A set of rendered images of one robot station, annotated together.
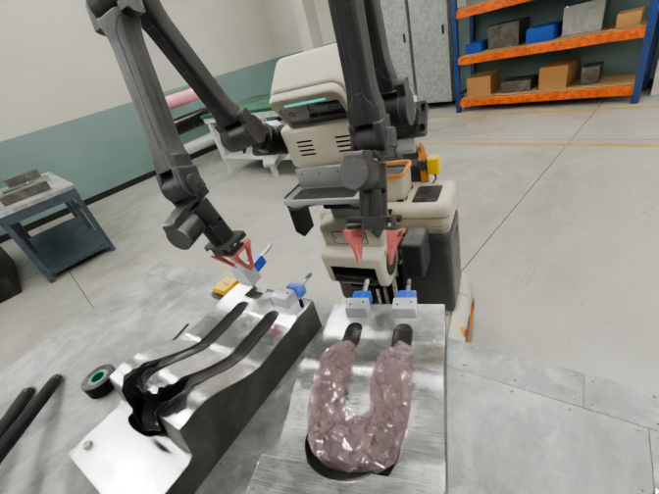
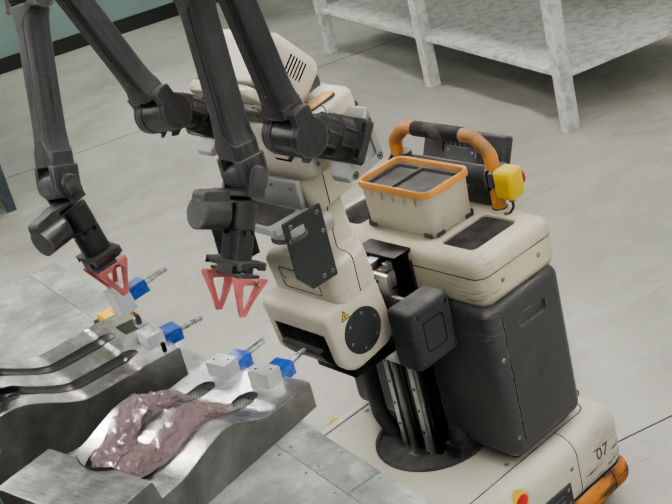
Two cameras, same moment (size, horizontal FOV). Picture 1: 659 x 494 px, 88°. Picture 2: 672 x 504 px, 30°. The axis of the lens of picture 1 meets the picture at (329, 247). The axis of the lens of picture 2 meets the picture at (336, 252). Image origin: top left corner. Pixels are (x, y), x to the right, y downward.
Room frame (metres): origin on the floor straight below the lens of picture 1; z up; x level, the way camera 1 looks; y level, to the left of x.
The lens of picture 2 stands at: (-1.26, -0.97, 1.98)
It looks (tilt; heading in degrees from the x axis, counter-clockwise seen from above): 25 degrees down; 20
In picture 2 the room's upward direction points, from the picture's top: 14 degrees counter-clockwise
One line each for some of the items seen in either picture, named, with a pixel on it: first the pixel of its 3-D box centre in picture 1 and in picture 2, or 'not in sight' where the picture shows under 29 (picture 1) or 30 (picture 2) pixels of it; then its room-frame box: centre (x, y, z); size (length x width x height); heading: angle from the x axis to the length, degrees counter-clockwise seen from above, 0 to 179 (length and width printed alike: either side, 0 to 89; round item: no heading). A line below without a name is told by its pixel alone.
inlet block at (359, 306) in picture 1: (362, 297); (240, 358); (0.64, -0.04, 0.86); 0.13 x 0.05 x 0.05; 156
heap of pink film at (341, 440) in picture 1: (359, 385); (155, 423); (0.37, 0.02, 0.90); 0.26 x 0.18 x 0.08; 156
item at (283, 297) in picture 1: (296, 288); (173, 331); (0.70, 0.11, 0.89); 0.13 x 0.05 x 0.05; 138
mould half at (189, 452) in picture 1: (204, 370); (40, 394); (0.54, 0.34, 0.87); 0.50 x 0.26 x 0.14; 139
